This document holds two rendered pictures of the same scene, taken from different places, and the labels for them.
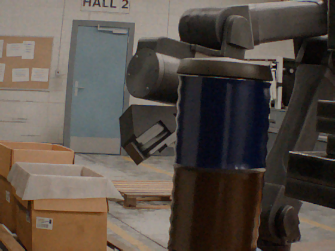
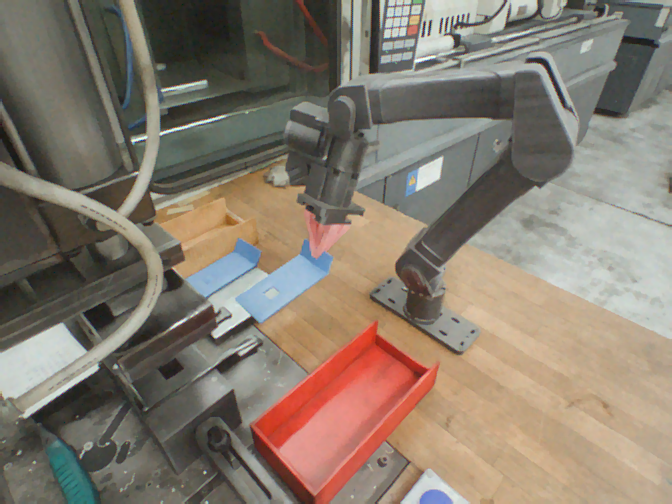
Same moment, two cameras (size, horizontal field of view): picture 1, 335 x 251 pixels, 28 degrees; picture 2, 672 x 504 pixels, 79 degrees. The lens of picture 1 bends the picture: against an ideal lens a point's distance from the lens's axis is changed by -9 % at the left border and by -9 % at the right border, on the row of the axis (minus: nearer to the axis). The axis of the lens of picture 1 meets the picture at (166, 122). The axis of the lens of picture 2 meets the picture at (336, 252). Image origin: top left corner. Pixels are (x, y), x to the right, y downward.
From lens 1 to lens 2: 0.90 m
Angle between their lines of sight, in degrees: 72
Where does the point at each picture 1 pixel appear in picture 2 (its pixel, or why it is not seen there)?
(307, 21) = (474, 100)
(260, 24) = (386, 104)
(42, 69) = not seen: outside the picture
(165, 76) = (289, 139)
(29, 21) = not seen: outside the picture
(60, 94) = not seen: outside the picture
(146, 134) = (292, 171)
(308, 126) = (463, 211)
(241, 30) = (339, 113)
